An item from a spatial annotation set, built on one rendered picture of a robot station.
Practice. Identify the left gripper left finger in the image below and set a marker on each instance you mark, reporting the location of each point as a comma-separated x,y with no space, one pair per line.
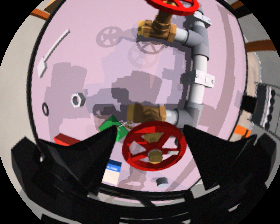
86,160

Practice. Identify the red rectangular block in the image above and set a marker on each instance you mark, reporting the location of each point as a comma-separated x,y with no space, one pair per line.
65,140

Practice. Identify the grey hex nut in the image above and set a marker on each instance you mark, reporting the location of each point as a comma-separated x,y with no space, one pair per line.
81,100

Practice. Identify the grey pipe with red valve handwheels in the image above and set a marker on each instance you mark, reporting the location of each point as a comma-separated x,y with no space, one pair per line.
197,40

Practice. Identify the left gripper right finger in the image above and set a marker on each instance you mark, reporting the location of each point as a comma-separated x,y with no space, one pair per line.
214,156

